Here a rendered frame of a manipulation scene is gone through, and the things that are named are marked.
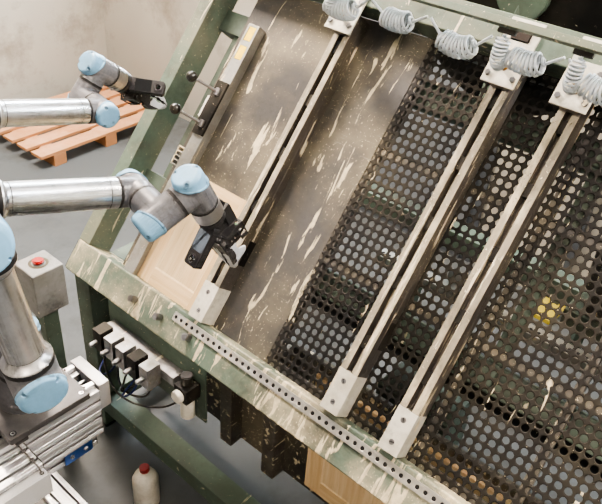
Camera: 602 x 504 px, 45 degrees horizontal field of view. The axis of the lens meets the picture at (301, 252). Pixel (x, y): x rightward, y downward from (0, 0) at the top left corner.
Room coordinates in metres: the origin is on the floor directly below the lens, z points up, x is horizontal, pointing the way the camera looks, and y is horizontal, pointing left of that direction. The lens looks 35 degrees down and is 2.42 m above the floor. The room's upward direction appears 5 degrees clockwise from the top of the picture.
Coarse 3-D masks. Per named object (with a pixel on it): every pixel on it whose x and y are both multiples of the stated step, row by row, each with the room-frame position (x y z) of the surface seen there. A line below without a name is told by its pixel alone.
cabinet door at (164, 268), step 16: (224, 192) 2.06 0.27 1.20; (240, 208) 2.00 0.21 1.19; (192, 224) 2.03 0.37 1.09; (160, 240) 2.03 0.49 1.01; (176, 240) 2.01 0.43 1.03; (192, 240) 1.99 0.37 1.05; (160, 256) 1.99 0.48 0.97; (176, 256) 1.97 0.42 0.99; (208, 256) 1.92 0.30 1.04; (144, 272) 1.97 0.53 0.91; (160, 272) 1.95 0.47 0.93; (176, 272) 1.93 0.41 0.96; (192, 272) 1.90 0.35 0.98; (208, 272) 1.88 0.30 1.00; (160, 288) 1.91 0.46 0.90; (176, 288) 1.88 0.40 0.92; (192, 288) 1.86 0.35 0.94; (192, 304) 1.82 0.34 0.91
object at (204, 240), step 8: (200, 232) 1.45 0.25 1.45; (208, 232) 1.43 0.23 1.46; (216, 232) 1.44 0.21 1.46; (200, 240) 1.43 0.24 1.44; (208, 240) 1.42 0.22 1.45; (192, 248) 1.43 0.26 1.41; (200, 248) 1.42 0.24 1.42; (208, 248) 1.42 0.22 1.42; (192, 256) 1.41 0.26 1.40; (200, 256) 1.40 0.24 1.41; (192, 264) 1.40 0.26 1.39; (200, 264) 1.40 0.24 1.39
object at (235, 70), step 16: (256, 32) 2.42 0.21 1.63; (256, 48) 2.42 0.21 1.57; (240, 64) 2.36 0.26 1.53; (224, 80) 2.34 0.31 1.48; (240, 80) 2.36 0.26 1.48; (224, 96) 2.30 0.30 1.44; (208, 128) 2.24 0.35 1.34; (192, 144) 2.22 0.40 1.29; (192, 160) 2.18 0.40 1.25; (144, 240) 2.04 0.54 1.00; (144, 256) 2.01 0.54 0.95
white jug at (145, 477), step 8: (144, 464) 1.73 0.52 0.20; (136, 472) 1.72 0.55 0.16; (144, 472) 1.70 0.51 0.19; (152, 472) 1.72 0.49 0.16; (136, 480) 1.69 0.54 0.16; (144, 480) 1.68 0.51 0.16; (152, 480) 1.69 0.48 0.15; (136, 488) 1.67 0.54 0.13; (144, 488) 1.67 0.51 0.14; (152, 488) 1.68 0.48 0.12; (136, 496) 1.67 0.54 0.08; (144, 496) 1.67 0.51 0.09; (152, 496) 1.68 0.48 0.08
